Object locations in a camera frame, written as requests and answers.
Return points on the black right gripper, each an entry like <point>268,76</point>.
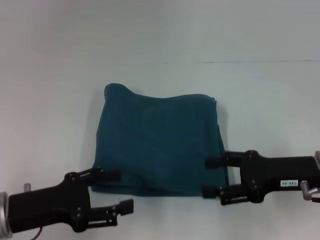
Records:
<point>272,175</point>

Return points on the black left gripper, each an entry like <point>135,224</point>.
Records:
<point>50,205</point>

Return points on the teal blue t-shirt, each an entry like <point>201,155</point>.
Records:
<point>160,140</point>

